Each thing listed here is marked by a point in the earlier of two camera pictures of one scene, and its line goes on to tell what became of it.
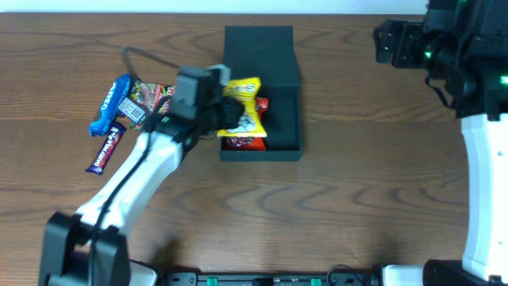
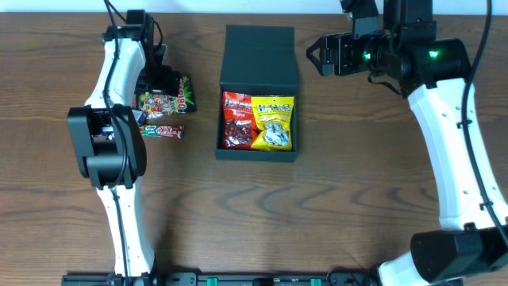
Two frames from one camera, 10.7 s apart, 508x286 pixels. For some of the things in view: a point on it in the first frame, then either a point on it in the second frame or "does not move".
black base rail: [336, 278] does not move
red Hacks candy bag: [249, 143] -> [240, 124]
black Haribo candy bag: [150, 97] does not move
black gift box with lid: [267, 52] does not move
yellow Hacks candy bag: [246, 89] -> [274, 117]
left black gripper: [228, 116] -> [167, 86]
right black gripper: [395, 44] -> [336, 53]
